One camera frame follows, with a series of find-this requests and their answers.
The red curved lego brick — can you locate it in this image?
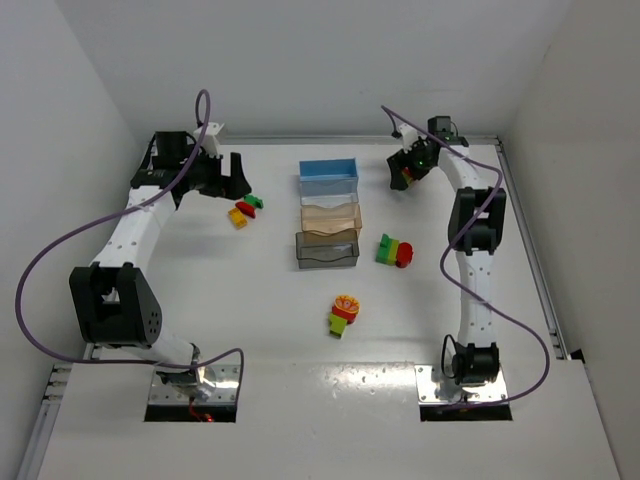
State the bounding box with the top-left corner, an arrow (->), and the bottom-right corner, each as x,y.
235,201 -> 256,218

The red round lego brick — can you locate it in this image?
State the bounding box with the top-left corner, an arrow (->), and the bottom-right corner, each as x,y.
395,242 -> 414,268

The green lego plate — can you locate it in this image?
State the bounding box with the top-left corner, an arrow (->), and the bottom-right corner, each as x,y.
244,195 -> 264,209

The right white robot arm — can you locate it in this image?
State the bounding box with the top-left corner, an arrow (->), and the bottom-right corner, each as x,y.
387,117 -> 506,386

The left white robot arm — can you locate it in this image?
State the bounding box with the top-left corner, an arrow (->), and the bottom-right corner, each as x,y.
69,122 -> 251,400

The blue plastic container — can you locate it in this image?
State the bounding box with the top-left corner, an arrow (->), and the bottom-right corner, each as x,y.
299,158 -> 359,185

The clear plastic container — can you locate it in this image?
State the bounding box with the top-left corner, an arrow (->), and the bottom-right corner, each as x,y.
299,177 -> 358,208

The orange plastic container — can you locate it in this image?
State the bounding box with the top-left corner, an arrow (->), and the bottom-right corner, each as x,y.
301,203 -> 362,236

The dark green lego brick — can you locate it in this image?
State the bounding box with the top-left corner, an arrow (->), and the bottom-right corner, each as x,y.
376,233 -> 392,265

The lime green lego brick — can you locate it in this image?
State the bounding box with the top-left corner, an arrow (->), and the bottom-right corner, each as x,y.
387,239 -> 400,265

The grey plastic container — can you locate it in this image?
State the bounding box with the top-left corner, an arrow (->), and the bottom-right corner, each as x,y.
295,229 -> 360,270

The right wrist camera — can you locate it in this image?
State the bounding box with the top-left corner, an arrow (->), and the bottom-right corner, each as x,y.
392,123 -> 420,152

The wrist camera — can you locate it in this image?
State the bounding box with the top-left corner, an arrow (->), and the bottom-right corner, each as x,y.
193,122 -> 225,158
392,123 -> 420,152

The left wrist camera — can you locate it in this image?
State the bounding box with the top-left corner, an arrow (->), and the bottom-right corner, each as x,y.
193,122 -> 225,158

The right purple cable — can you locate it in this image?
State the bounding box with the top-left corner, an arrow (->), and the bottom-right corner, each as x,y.
380,104 -> 551,412

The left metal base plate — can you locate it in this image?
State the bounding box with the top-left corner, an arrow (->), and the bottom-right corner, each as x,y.
148,364 -> 241,407

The metal base plate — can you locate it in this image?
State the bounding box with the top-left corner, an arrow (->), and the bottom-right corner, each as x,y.
414,365 -> 508,408
148,364 -> 241,407

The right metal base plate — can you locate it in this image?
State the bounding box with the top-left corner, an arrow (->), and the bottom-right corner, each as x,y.
414,365 -> 508,408

